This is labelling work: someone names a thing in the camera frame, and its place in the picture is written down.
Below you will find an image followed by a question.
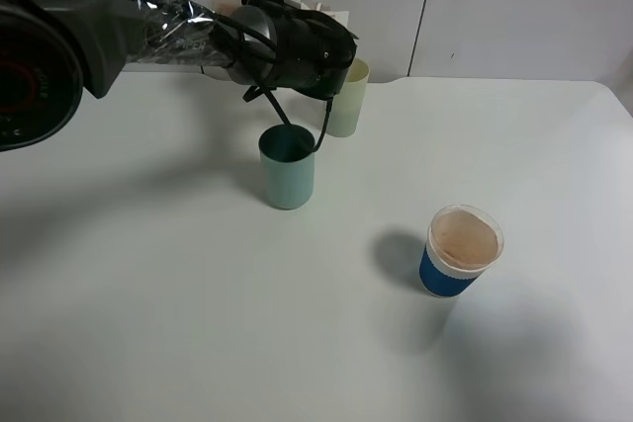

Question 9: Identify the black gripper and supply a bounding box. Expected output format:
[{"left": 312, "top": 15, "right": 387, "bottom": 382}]
[{"left": 269, "top": 7, "right": 357, "bottom": 99}]

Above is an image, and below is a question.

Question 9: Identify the teal green plastic cup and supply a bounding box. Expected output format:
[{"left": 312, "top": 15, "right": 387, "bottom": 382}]
[{"left": 258, "top": 125, "right": 316, "bottom": 210}]

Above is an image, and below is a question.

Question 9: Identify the pink label drink bottle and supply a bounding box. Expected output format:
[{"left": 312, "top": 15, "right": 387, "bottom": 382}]
[{"left": 207, "top": 0, "right": 248, "bottom": 17}]

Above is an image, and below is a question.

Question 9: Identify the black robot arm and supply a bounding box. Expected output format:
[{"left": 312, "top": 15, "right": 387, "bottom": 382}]
[{"left": 1, "top": 0, "right": 357, "bottom": 151}]

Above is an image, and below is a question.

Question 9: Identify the pale yellow plastic cup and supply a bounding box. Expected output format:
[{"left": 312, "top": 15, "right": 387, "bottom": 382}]
[{"left": 326, "top": 58, "right": 370, "bottom": 137}]

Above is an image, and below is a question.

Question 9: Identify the blue sleeve paper cup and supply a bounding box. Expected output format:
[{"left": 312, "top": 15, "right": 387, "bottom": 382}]
[{"left": 419, "top": 205, "right": 504, "bottom": 297}]

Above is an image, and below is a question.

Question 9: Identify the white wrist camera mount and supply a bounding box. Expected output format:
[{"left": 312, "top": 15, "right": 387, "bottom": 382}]
[{"left": 284, "top": 0, "right": 349, "bottom": 28}]

